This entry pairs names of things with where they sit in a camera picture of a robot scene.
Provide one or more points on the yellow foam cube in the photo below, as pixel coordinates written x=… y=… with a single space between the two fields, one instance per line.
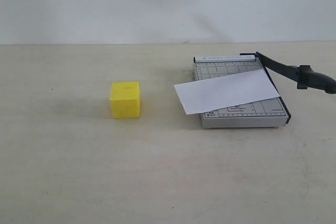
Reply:
x=125 y=100

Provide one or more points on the white paper sheet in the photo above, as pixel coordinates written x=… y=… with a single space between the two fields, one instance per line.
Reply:
x=221 y=92

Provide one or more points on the black cutter blade arm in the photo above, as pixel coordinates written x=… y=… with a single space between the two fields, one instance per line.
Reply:
x=303 y=75

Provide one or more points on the grey paper cutter base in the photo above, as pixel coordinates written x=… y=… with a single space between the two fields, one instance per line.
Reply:
x=265 y=113

